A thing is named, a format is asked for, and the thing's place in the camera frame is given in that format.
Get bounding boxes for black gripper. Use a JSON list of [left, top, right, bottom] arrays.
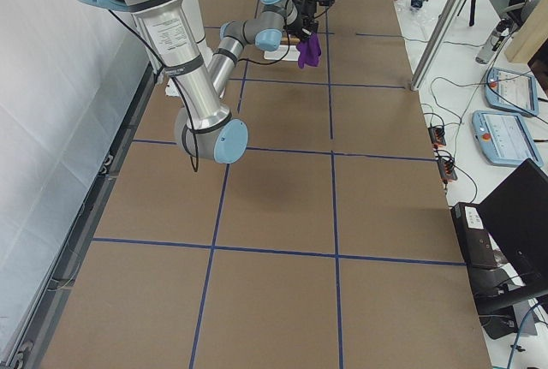
[[287, 0, 319, 42]]

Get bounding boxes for purple towel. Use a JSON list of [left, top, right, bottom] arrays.
[[296, 33, 322, 68]]

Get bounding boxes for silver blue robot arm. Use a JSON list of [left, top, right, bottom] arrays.
[[78, 0, 318, 165]]

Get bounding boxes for white towel rack base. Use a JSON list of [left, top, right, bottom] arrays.
[[264, 45, 300, 62]]

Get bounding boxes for blue handheld tool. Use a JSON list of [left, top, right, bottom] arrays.
[[410, 0, 429, 10]]

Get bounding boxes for orange connector block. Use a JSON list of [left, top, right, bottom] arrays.
[[428, 126, 446, 149], [436, 151, 458, 184]]

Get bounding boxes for grey water bottle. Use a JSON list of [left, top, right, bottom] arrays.
[[475, 18, 513, 64]]

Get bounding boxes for far blue teach pendant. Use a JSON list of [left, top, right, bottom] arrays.
[[485, 68, 539, 116]]

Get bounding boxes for blue teach pendant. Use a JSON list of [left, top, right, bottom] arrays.
[[485, 68, 539, 116], [471, 110, 544, 168]]

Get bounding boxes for near blue teach pendant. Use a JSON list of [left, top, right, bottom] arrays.
[[471, 110, 544, 168]]

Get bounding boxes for wooden block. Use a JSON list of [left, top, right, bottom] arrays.
[[504, 0, 547, 63]]

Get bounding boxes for black computer box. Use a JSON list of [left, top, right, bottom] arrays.
[[450, 202, 508, 270]]

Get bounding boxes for black monitor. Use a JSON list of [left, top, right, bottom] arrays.
[[476, 158, 547, 314]]

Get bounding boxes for aluminium frame post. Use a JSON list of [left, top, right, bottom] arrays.
[[410, 0, 465, 91]]

